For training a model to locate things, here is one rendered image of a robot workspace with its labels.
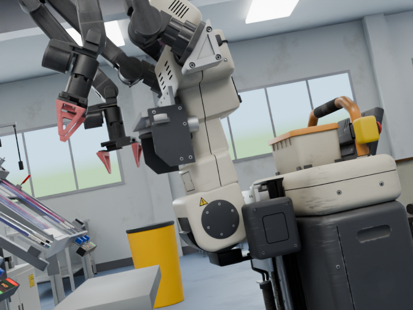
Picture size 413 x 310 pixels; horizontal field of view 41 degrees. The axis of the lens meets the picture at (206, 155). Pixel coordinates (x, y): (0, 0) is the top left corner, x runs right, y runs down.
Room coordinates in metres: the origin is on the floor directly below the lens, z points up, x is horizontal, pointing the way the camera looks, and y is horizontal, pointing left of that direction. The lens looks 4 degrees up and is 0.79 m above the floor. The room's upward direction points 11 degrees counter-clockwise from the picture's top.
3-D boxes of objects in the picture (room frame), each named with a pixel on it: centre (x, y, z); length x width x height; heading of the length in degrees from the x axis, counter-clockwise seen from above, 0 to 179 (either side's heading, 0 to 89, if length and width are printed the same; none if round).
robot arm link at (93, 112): (1.76, 0.31, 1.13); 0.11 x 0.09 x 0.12; 101
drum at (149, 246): (4.66, 0.57, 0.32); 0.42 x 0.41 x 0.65; 3
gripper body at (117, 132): (1.78, 0.27, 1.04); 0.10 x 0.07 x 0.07; 79
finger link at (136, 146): (1.77, 0.23, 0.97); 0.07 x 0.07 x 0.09; 79
